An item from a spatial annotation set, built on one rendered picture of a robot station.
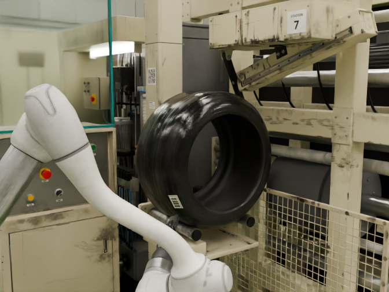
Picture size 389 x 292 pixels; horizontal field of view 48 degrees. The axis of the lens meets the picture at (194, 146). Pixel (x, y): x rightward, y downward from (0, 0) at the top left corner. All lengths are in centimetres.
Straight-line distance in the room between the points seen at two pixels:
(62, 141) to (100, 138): 105
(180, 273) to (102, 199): 28
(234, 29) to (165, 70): 35
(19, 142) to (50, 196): 87
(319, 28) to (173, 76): 68
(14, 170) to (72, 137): 23
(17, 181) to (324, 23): 116
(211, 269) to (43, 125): 56
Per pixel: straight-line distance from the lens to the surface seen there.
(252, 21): 185
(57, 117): 110
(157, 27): 196
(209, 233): 201
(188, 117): 158
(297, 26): 168
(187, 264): 116
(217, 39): 202
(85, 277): 223
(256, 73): 201
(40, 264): 213
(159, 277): 126
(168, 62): 196
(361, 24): 168
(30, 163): 127
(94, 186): 114
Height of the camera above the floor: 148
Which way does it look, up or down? 8 degrees down
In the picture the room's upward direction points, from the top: straight up
